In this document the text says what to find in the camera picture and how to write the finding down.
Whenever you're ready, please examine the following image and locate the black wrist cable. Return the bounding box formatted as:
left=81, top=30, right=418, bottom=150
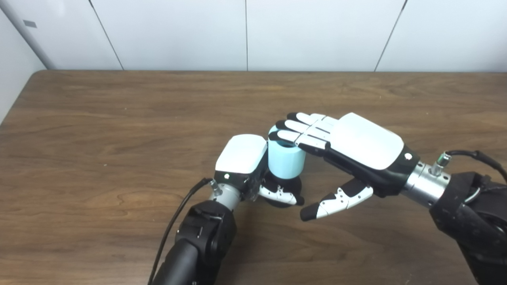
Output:
left=147, top=178, right=222, bottom=285
left=430, top=150, right=507, bottom=182

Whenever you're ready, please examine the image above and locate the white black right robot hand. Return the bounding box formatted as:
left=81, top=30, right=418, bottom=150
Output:
left=268, top=112, right=420, bottom=222

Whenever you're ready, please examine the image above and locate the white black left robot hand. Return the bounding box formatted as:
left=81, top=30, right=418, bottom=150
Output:
left=214, top=134, right=305, bottom=206

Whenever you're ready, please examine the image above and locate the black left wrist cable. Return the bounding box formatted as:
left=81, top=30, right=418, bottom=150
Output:
left=147, top=178, right=222, bottom=285

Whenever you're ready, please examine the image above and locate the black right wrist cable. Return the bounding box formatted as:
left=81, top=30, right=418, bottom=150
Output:
left=430, top=150, right=507, bottom=182

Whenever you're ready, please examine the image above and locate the grey wall corner post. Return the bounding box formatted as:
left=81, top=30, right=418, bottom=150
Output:
left=0, top=0, right=56, bottom=70

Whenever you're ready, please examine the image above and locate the light-blue hose piece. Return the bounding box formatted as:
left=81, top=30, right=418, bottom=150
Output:
left=268, top=125, right=307, bottom=179

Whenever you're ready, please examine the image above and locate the black flared nozzle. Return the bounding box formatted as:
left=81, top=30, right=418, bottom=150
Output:
left=261, top=174, right=303, bottom=208

